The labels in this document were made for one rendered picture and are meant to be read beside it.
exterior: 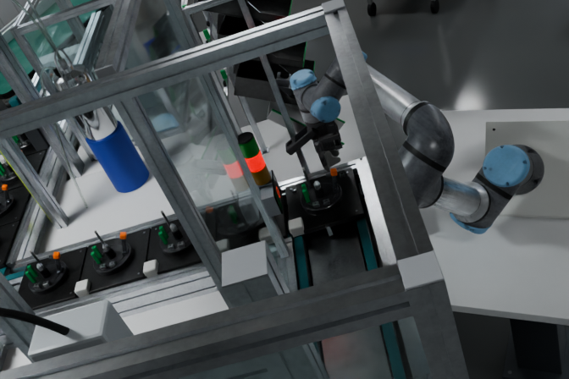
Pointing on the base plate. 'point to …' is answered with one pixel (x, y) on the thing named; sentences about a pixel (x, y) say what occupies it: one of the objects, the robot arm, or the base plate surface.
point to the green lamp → (250, 149)
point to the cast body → (284, 82)
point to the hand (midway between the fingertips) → (326, 168)
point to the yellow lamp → (262, 176)
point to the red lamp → (256, 162)
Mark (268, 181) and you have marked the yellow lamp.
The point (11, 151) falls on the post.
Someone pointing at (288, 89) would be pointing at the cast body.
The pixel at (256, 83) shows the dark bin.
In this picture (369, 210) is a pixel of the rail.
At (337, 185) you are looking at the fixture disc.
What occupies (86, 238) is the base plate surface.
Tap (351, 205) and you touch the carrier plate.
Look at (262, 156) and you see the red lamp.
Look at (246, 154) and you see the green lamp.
